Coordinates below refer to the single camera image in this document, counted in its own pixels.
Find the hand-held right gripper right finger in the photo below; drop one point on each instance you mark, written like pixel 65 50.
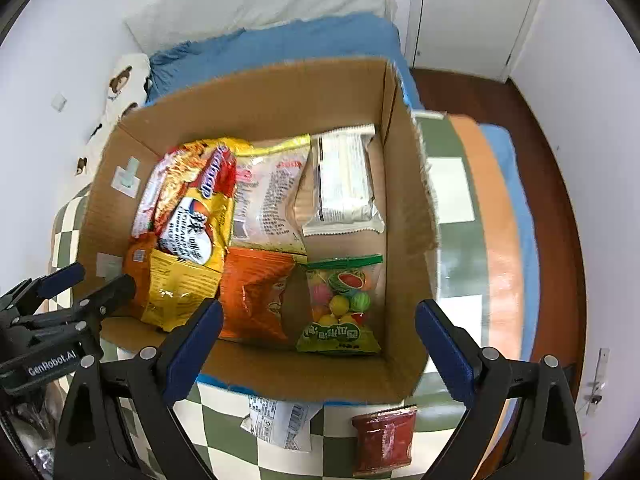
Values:
pixel 445 355

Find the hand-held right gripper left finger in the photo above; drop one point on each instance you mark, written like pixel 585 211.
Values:
pixel 195 350

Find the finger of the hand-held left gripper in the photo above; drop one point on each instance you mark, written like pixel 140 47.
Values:
pixel 112 294
pixel 60 279

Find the orange snack packet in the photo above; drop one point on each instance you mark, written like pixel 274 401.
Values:
pixel 136 265
pixel 255 295

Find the yellow snack packet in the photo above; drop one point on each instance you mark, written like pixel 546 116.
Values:
pixel 175 290

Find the green candy packet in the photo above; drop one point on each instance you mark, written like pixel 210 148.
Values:
pixel 340 305

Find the instant noodle packet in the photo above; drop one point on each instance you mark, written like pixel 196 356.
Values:
pixel 185 200

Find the clear yellow-edged snack packet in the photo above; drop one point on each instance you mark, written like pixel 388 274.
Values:
pixel 270 195

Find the white wafer packet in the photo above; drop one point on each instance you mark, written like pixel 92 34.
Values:
pixel 342 180

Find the cardboard box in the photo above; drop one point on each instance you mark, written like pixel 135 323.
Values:
pixel 325 100

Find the dark red snack packet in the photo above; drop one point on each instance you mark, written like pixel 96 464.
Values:
pixel 385 440

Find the white printed snack packet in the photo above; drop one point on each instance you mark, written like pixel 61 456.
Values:
pixel 280 420

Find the green white checkered mat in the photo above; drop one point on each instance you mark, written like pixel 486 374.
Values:
pixel 452 187

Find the white bear print pillow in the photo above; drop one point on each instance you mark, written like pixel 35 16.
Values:
pixel 117 80

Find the white door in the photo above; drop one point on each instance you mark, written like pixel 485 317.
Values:
pixel 475 10

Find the white wall fixture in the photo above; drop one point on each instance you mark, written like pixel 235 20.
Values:
pixel 599 380

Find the white wall socket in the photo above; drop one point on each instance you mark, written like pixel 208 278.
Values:
pixel 59 101

